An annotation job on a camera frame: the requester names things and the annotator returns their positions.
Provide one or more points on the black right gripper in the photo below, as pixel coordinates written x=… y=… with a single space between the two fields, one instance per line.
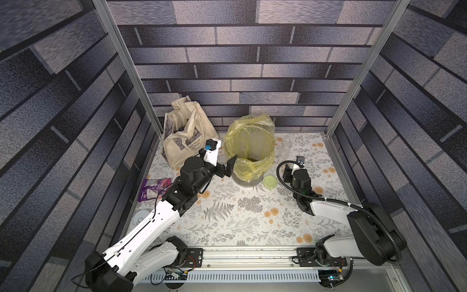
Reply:
x=289 y=174

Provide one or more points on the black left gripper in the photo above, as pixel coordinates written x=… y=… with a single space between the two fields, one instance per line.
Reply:
x=220 y=171

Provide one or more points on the green jar lid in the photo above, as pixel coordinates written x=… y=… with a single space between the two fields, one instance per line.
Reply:
x=270 y=182

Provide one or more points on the tall clear plastic jar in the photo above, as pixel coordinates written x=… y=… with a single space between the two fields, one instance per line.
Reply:
x=285 y=149

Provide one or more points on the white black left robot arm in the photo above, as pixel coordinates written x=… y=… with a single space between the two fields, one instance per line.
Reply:
x=123 y=265

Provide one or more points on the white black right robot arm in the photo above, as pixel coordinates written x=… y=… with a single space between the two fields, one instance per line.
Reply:
x=374 y=236

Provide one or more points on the yellow plastic bin liner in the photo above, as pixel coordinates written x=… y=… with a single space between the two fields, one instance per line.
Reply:
x=252 y=139

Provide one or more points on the floral patterned table mat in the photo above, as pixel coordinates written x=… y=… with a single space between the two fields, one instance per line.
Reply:
x=227 y=214

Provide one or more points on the purple snack packet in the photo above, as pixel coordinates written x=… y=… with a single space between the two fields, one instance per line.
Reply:
x=153 y=189

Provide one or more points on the small round tin can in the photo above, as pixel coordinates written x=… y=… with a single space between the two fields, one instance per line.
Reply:
x=140 y=216

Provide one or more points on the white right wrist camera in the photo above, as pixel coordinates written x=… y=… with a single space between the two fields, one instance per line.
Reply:
x=300 y=160

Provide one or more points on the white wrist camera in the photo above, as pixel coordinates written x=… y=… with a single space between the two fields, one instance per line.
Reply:
x=300 y=160
x=212 y=148

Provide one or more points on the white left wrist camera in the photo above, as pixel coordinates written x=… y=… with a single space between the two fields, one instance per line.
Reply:
x=212 y=148

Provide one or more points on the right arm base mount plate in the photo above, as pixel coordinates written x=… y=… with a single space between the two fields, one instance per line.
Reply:
x=307 y=257

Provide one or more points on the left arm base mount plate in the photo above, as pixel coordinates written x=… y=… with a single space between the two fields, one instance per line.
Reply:
x=189 y=258

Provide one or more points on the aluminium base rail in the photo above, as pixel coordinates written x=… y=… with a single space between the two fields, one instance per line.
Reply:
x=242 y=264

